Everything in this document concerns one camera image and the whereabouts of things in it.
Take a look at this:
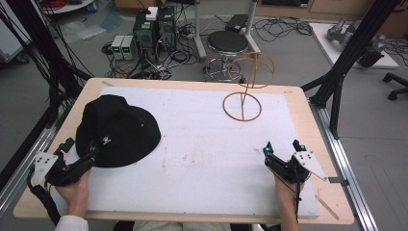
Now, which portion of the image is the black sleeved gripper cable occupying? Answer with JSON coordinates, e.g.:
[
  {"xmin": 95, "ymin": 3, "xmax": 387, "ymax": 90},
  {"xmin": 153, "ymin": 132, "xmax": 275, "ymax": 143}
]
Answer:
[{"xmin": 26, "ymin": 169, "xmax": 63, "ymax": 226}]

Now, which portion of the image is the black office chair base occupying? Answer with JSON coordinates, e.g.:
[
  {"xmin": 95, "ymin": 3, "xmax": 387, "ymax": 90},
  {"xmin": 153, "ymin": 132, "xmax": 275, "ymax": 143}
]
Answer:
[{"xmin": 382, "ymin": 71, "xmax": 408, "ymax": 102}]

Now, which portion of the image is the tangle of black floor cables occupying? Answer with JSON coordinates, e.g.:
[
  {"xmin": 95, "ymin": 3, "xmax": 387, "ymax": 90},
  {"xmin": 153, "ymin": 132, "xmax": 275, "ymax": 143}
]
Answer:
[{"xmin": 252, "ymin": 14, "xmax": 314, "ymax": 43}]

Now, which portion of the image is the clear plastic sheet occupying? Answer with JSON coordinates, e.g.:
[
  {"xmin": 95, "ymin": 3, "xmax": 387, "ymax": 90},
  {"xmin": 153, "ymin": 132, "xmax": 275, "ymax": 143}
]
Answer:
[{"xmin": 61, "ymin": 9, "xmax": 125, "ymax": 41}]

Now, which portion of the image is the round white table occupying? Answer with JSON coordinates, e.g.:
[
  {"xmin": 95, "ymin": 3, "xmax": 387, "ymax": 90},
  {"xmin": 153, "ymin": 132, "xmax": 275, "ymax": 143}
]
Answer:
[{"xmin": 38, "ymin": 0, "xmax": 98, "ymax": 15}]

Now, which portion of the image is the white box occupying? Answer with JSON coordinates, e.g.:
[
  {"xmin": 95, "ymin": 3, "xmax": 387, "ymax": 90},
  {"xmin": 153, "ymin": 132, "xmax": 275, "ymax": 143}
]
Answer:
[{"xmin": 145, "ymin": 6, "xmax": 159, "ymax": 22}]

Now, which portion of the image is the wooden stick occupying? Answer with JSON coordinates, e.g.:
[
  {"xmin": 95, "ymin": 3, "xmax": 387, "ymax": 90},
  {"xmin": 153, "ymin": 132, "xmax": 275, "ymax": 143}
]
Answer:
[{"xmin": 315, "ymin": 194, "xmax": 341, "ymax": 221}]

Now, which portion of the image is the white metal stand leg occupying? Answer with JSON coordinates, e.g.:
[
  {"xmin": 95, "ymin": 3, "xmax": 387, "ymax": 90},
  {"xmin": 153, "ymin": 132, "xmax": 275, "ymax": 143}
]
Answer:
[
  {"xmin": 191, "ymin": 0, "xmax": 209, "ymax": 61},
  {"xmin": 243, "ymin": 0, "xmax": 262, "ymax": 54}
]

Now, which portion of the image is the grey power supply unit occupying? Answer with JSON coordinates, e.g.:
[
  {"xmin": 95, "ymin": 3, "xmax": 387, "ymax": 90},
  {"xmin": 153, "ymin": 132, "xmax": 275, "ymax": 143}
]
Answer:
[
  {"xmin": 121, "ymin": 35, "xmax": 138, "ymax": 61},
  {"xmin": 110, "ymin": 35, "xmax": 125, "ymax": 61}
]

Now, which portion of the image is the white floor board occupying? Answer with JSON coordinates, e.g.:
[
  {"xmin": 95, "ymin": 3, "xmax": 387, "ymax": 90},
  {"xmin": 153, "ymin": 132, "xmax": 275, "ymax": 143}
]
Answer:
[{"xmin": 308, "ymin": 22, "xmax": 400, "ymax": 70}]

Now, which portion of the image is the tan wire hat stand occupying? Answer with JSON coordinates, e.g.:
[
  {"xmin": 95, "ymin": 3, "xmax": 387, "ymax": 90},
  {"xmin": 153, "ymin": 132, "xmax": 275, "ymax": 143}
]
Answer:
[{"xmin": 222, "ymin": 51, "xmax": 276, "ymax": 122}]

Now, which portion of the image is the tangle of cables near computers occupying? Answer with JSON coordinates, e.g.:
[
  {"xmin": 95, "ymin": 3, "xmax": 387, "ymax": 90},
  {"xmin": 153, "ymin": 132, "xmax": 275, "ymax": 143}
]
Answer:
[{"xmin": 101, "ymin": 22, "xmax": 200, "ymax": 81}]

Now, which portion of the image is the aluminium rail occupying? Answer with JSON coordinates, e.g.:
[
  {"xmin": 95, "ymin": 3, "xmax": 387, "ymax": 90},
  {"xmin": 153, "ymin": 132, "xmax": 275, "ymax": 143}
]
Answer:
[
  {"xmin": 308, "ymin": 98, "xmax": 380, "ymax": 231},
  {"xmin": 0, "ymin": 109, "xmax": 73, "ymax": 215}
]

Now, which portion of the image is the black flat box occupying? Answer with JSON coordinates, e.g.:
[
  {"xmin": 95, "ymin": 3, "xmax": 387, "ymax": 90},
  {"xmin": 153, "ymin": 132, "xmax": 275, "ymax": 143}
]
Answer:
[{"xmin": 224, "ymin": 13, "xmax": 250, "ymax": 34}]

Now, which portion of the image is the person's left hand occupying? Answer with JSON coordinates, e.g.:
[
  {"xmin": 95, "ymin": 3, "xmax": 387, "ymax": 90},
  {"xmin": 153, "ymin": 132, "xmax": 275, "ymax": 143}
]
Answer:
[{"xmin": 54, "ymin": 168, "xmax": 92, "ymax": 218}]

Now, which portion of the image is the white foam mat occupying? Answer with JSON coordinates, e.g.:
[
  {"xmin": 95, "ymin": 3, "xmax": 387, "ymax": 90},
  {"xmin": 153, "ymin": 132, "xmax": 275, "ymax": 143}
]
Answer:
[{"xmin": 50, "ymin": 86, "xmax": 321, "ymax": 219}]

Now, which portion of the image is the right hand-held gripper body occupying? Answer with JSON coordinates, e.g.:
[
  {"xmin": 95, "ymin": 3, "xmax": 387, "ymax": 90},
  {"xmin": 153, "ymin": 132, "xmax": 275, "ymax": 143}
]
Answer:
[{"xmin": 264, "ymin": 149, "xmax": 328, "ymax": 185}]

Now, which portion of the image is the person's right hand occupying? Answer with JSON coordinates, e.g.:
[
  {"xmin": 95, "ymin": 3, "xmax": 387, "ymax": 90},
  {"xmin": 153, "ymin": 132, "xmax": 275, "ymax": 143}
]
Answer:
[{"xmin": 273, "ymin": 174, "xmax": 306, "ymax": 207}]

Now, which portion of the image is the black round stool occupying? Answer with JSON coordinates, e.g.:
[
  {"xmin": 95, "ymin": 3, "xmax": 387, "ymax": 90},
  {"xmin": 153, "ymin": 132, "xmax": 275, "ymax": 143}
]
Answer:
[{"xmin": 203, "ymin": 30, "xmax": 250, "ymax": 83}]

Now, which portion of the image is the grey metal bracket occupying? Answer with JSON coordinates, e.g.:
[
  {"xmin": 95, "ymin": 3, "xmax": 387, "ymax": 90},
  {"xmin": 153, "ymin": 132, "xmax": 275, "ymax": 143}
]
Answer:
[{"xmin": 327, "ymin": 176, "xmax": 350, "ymax": 188}]

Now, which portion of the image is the black computer tower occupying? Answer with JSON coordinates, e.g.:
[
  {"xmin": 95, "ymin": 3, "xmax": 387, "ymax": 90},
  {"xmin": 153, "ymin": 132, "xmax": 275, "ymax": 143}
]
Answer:
[
  {"xmin": 132, "ymin": 11, "xmax": 159, "ymax": 63},
  {"xmin": 156, "ymin": 5, "xmax": 178, "ymax": 53}
]

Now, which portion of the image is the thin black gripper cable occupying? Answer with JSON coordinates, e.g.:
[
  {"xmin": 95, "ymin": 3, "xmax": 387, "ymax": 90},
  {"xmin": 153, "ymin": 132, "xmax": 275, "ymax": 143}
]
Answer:
[{"xmin": 272, "ymin": 169, "xmax": 303, "ymax": 223}]

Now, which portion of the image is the person's light clothing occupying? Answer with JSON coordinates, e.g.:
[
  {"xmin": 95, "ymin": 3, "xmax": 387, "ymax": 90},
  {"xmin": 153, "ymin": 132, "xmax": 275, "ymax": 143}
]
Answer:
[{"xmin": 132, "ymin": 219, "xmax": 233, "ymax": 231}]

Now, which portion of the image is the black bucket hat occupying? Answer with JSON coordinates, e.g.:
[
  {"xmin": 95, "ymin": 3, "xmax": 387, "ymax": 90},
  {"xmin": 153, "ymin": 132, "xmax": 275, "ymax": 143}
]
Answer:
[{"xmin": 75, "ymin": 93, "xmax": 162, "ymax": 168}]

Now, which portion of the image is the black frame stand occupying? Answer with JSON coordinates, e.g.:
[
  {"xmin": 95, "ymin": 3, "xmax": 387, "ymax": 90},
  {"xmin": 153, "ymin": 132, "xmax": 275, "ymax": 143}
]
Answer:
[
  {"xmin": 0, "ymin": 0, "xmax": 94, "ymax": 191},
  {"xmin": 300, "ymin": 0, "xmax": 403, "ymax": 141}
]

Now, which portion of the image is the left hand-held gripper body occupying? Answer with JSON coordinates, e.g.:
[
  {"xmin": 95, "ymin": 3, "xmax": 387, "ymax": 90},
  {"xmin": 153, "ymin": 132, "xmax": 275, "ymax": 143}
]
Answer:
[{"xmin": 30, "ymin": 149, "xmax": 97, "ymax": 188}]

